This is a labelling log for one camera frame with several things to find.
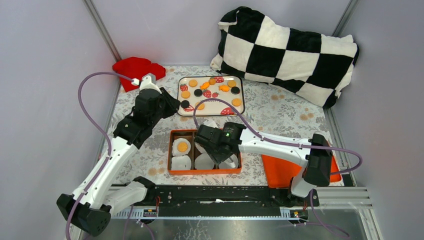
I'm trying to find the round yellow biscuit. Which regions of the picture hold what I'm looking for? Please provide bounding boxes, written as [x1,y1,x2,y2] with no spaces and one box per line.
[195,102,205,111]
[177,142,189,153]
[188,79,198,88]
[227,80,237,88]
[181,90,191,99]
[231,98,242,107]

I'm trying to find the orange cookie tin box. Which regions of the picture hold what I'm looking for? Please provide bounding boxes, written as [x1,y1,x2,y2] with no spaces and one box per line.
[167,129,242,176]

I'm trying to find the checkered black white blanket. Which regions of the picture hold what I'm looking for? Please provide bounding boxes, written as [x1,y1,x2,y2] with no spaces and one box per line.
[210,6,360,109]

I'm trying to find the white paper cupcake liner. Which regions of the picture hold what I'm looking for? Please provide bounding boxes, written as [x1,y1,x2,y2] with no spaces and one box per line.
[171,138,191,157]
[217,152,240,170]
[170,155,192,171]
[194,153,215,170]
[194,142,207,154]

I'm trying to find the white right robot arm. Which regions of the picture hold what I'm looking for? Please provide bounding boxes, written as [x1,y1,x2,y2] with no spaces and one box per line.
[194,122,333,206]

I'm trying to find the black sandwich cookie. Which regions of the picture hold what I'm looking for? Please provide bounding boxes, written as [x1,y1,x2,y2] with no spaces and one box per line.
[230,86,241,95]
[180,100,190,109]
[193,89,203,97]

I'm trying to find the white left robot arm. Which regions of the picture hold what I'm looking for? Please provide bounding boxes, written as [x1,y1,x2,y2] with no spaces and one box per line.
[56,87,180,237]

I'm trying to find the orange fish shaped cookie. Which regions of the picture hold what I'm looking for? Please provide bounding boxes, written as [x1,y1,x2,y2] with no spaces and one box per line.
[218,85,231,92]
[199,82,210,90]

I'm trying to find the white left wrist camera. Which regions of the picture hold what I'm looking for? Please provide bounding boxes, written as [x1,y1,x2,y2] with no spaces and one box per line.
[139,73,162,94]

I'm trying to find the red cloth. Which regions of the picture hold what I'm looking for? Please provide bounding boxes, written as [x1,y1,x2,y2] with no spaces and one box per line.
[112,56,166,80]

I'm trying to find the small swirl orange cookie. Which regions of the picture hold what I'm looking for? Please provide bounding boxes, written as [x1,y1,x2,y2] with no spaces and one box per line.
[208,78,216,86]

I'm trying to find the strawberry print white tray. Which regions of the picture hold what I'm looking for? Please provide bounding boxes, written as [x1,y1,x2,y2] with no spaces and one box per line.
[177,76,246,117]

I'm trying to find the orange tin lid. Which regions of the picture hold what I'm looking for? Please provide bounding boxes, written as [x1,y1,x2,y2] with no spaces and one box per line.
[261,134,342,191]

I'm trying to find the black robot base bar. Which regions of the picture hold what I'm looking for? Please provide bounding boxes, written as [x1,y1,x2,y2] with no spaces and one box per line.
[135,185,320,217]

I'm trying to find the metal serving tongs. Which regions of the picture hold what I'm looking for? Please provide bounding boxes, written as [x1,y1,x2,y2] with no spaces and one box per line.
[218,152,240,170]

